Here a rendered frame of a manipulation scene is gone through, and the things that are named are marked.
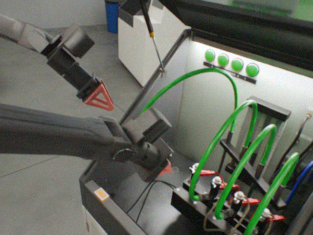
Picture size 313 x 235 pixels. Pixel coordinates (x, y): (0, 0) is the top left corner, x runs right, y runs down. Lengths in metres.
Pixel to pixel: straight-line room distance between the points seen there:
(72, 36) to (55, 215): 1.65
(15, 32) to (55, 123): 0.40
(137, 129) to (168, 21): 3.11
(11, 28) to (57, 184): 1.75
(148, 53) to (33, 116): 3.24
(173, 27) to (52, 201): 2.63
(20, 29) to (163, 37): 2.97
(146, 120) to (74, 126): 0.16
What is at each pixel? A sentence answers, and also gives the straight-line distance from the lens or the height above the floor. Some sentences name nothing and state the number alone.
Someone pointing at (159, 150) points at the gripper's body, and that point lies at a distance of 0.60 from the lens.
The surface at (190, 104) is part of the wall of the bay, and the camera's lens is 1.13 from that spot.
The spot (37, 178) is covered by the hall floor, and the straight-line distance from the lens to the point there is 2.42.
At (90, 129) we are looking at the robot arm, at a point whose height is 1.44.
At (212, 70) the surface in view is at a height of 1.42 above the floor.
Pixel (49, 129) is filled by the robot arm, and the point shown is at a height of 1.47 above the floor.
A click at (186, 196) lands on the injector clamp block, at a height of 0.98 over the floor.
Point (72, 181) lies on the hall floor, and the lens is 2.31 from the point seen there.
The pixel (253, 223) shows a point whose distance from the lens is 0.62.
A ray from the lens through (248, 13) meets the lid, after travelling 0.76.
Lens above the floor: 1.67
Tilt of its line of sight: 33 degrees down
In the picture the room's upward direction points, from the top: 5 degrees clockwise
